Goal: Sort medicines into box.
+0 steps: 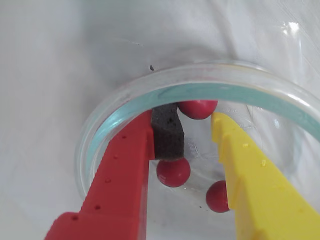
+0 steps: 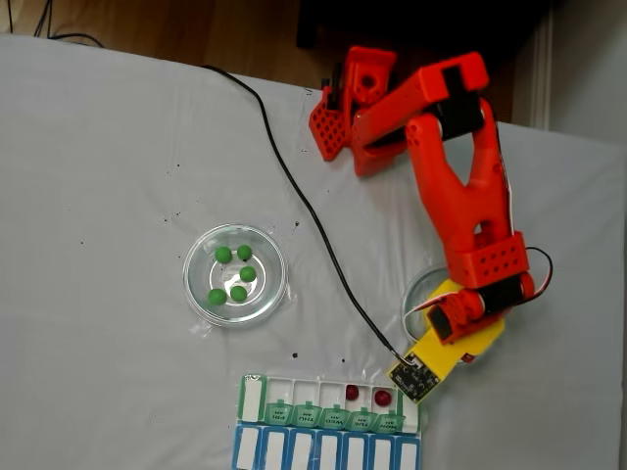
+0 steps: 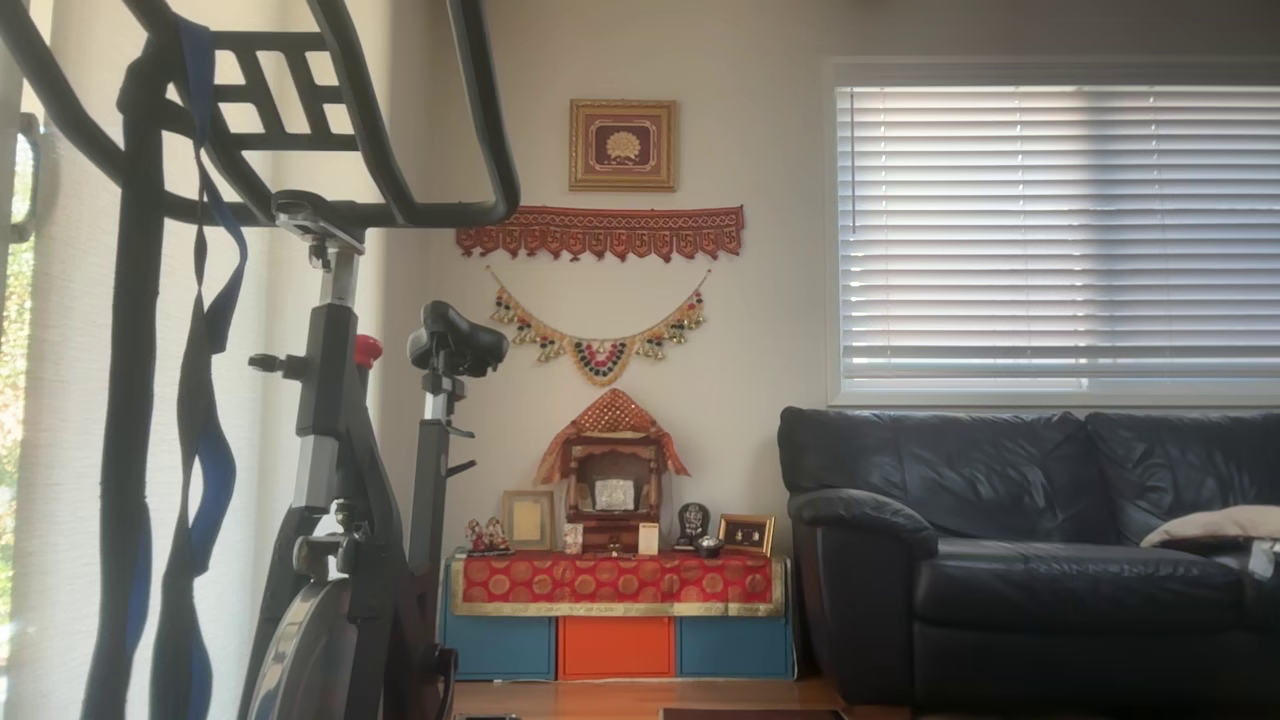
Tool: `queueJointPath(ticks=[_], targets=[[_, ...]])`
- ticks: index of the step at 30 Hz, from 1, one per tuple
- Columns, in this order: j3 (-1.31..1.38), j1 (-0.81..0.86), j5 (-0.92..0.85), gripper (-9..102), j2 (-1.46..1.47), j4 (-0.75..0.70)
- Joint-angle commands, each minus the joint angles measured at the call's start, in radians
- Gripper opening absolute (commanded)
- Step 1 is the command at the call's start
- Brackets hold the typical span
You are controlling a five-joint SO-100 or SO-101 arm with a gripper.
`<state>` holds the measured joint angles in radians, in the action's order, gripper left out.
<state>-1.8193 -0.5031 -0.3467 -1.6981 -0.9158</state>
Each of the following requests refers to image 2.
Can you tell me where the clear glass bowl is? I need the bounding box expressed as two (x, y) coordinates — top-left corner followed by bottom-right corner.
(400, 263), (502, 367)
(182, 223), (289, 328)

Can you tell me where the green-lidded weekly pill organizer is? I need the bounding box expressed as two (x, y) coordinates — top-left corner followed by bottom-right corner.
(237, 373), (425, 435)

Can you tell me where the blue-lidded weekly pill organizer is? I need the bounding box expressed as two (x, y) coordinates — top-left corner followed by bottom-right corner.
(230, 423), (422, 470)

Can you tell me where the black furniture piece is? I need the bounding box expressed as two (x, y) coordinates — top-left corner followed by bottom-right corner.
(296, 0), (557, 84)

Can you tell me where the pale grey tablecloth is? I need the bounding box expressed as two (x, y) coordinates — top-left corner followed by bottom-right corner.
(0, 33), (627, 470)

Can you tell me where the thin servo wire loop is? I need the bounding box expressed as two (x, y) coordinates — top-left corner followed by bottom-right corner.
(525, 246), (555, 301)

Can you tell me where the black camera cable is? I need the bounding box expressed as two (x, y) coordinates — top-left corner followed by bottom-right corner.
(200, 64), (415, 366)

